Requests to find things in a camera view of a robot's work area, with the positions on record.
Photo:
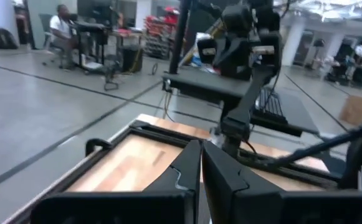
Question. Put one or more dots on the brown cardboard box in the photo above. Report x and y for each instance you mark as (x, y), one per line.
(353, 110)

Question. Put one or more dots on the red storage shelf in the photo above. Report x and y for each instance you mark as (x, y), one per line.
(160, 28)

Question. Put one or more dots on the grey office chair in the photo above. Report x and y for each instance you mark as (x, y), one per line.
(45, 25)

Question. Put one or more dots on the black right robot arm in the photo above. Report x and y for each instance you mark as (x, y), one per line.
(246, 102)

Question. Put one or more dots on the backlit computer keyboard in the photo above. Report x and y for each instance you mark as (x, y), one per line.
(271, 107)

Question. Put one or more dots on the black background desk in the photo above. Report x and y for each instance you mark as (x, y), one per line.
(88, 27)

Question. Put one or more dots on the black backpack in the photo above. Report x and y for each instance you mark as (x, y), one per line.
(6, 39)

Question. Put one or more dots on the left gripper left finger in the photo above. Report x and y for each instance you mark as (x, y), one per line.
(187, 174)

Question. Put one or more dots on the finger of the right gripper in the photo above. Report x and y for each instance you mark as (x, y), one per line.
(243, 62)
(229, 59)

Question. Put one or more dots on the black stand pole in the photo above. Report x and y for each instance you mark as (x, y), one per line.
(180, 37)

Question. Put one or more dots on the black waste bin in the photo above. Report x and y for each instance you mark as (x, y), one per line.
(132, 59)

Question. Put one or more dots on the black floor stand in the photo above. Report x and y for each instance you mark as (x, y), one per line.
(110, 84)

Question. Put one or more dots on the grey workstation desk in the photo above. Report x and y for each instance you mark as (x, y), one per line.
(205, 85)

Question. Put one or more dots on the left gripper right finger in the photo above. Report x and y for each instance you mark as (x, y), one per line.
(221, 174)

